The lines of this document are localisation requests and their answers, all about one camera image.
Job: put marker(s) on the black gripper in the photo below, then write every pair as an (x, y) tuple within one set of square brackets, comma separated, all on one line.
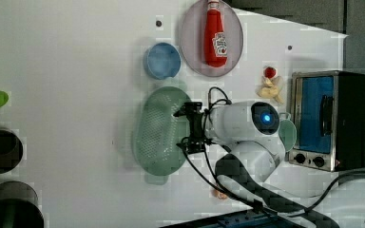
[(196, 141)]

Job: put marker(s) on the mint green strainer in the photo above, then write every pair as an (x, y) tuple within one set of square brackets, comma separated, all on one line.
[(157, 133)]

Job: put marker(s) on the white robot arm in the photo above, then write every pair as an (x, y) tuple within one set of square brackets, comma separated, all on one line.
[(249, 133)]

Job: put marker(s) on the small blue bowl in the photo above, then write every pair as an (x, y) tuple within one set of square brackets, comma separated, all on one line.
[(162, 61)]

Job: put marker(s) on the plush orange slice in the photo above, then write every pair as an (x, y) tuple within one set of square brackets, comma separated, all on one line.
[(219, 195)]

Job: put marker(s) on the grey round plate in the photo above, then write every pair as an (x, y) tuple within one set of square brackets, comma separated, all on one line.
[(191, 38)]

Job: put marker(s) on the plush red ketchup bottle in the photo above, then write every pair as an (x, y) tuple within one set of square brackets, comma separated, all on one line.
[(214, 41)]

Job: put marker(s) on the plush red strawberry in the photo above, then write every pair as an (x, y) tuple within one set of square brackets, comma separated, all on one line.
[(269, 72)]

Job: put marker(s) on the mint green mug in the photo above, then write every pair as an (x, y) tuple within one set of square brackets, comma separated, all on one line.
[(287, 131)]

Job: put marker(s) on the silver toaster oven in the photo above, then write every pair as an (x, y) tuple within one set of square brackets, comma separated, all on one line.
[(328, 110)]

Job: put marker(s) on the dark round container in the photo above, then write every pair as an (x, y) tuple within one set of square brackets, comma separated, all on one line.
[(19, 206)]

